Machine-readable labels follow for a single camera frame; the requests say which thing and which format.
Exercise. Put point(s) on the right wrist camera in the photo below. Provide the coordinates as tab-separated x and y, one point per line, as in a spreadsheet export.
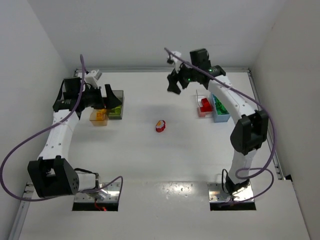
174	61

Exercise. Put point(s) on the green curved lego brick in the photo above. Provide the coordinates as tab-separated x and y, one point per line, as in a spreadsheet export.
220	109

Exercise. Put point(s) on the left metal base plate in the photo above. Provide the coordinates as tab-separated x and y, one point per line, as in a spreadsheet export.
108	194

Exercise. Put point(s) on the red flower lego brick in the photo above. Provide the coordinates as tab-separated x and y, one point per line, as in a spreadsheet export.
160	126

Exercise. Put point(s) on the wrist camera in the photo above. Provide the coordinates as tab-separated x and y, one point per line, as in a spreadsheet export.
93	77
174	61

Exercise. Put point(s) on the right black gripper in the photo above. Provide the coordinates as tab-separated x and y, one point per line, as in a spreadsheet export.
180	75

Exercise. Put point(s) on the metal base plate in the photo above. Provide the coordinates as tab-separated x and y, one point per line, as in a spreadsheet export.
108	194
218	196

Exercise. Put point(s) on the orange slice lego brick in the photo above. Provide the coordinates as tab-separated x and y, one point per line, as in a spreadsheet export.
100	115

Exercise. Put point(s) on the red rounded lego brick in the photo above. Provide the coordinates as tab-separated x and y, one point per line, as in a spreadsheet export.
205	102

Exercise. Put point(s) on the clear plastic container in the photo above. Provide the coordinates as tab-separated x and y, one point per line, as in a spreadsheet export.
199	94

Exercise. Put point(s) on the grey translucent container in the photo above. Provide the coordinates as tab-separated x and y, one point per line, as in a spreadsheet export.
120	95

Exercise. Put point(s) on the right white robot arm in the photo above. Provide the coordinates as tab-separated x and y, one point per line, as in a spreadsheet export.
250	125

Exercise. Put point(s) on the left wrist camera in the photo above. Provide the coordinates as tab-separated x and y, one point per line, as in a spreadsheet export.
93	77

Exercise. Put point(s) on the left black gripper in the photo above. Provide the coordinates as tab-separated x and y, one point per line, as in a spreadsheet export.
100	97

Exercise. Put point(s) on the blue plastic container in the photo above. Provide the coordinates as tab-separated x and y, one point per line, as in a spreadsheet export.
218	118

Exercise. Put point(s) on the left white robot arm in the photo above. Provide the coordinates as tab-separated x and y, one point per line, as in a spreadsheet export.
51	174

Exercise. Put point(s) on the orange translucent container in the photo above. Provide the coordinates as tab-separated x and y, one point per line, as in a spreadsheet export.
98	123

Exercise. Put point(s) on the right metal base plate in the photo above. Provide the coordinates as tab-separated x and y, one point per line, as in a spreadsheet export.
218	196

